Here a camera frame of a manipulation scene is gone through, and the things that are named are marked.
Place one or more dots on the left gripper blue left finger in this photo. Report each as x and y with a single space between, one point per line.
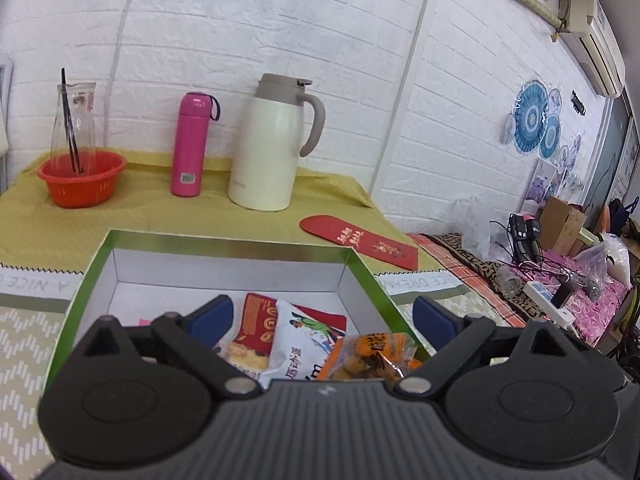
189 342

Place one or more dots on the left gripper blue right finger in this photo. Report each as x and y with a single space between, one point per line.
462 346

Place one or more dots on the cracker packet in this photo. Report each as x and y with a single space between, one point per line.
249 361

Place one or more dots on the orange nut snack packet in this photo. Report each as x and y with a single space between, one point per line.
386 356

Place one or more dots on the white snack packet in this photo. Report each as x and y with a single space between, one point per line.
301 344

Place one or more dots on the green cardboard box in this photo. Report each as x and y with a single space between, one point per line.
137 276

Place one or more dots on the white power strip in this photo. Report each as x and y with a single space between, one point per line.
541 296

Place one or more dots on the red envelope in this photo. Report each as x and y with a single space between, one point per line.
376 246

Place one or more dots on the pink water bottle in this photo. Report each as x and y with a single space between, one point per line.
197 110

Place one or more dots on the red plastic basket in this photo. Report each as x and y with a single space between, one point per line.
73 191

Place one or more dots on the white thermos jug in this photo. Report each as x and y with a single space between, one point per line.
282 125

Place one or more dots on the yellow tablecloth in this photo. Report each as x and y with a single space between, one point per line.
37 234

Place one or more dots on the black straw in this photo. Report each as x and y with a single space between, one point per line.
69 128

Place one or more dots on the blue paper fan decoration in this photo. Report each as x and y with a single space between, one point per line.
530 113

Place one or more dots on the clear glass carafe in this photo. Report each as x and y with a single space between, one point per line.
81 98

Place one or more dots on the wall air conditioner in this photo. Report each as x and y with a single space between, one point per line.
589 36

